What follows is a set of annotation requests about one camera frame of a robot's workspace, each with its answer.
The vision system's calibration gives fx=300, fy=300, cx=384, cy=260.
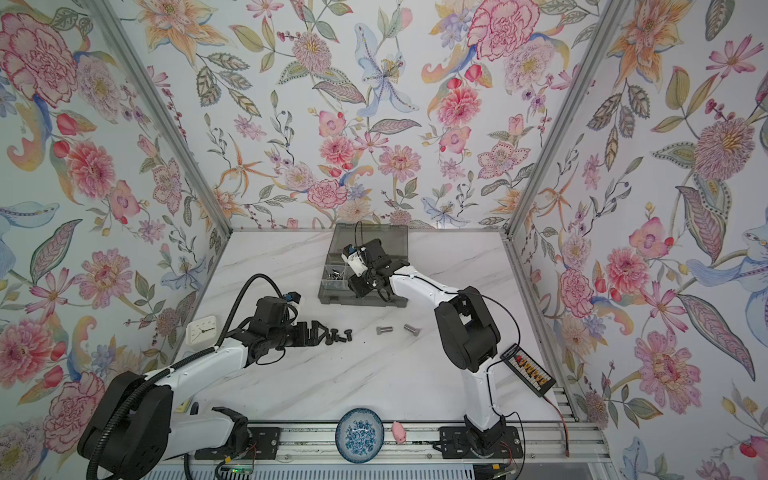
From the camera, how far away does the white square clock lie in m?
0.90

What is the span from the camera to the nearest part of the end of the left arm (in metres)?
0.65

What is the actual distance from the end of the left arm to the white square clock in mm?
294

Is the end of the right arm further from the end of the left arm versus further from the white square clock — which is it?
the white square clock
